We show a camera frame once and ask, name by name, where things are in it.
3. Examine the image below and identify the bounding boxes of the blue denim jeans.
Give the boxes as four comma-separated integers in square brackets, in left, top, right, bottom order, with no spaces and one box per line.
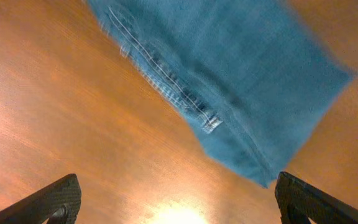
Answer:
[89,0,352,187]

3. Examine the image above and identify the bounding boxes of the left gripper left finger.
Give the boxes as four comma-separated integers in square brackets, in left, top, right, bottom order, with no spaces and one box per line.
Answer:
[0,174,81,224]

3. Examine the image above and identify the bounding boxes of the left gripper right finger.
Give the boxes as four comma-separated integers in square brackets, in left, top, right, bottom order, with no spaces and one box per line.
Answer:
[275,172,358,224]

